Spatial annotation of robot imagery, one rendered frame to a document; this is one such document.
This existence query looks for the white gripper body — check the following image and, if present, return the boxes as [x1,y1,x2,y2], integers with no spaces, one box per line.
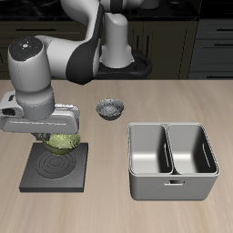
[0,104,81,135]

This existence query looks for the green bowl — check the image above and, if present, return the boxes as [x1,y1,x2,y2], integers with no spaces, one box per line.
[40,132,82,157]

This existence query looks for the dark grey stove plate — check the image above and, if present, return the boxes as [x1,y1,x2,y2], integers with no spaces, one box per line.
[18,142,89,194]

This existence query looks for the grey fluted bowl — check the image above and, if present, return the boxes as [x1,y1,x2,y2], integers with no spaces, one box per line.
[96,98,126,121]

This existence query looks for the white two-bin basket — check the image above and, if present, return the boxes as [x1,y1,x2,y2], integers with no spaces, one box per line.
[127,122,220,202]

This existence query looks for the dark kitchen cupboards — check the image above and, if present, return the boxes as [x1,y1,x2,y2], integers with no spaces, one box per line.
[0,0,233,81]

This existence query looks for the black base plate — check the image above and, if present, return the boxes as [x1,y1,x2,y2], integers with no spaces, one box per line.
[96,48,153,80]

